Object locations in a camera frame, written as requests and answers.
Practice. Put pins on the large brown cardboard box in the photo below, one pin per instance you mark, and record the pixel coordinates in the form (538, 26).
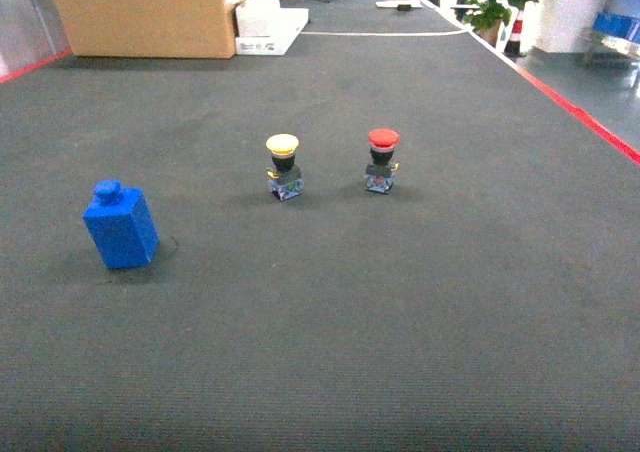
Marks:
(200, 29)

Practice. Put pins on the white cardboard box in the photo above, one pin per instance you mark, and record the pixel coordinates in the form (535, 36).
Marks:
(265, 28)

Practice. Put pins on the red mushroom push button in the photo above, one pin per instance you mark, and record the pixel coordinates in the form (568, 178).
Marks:
(381, 170)

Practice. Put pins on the yellow mushroom push button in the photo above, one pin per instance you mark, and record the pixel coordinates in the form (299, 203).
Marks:
(285, 178)

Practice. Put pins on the blue plastic block part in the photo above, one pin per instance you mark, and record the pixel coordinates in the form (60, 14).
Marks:
(119, 222)

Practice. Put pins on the white flat board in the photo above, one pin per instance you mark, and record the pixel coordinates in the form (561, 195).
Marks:
(400, 5)

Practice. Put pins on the red white traffic cone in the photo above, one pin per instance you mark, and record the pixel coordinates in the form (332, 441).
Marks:
(513, 44)

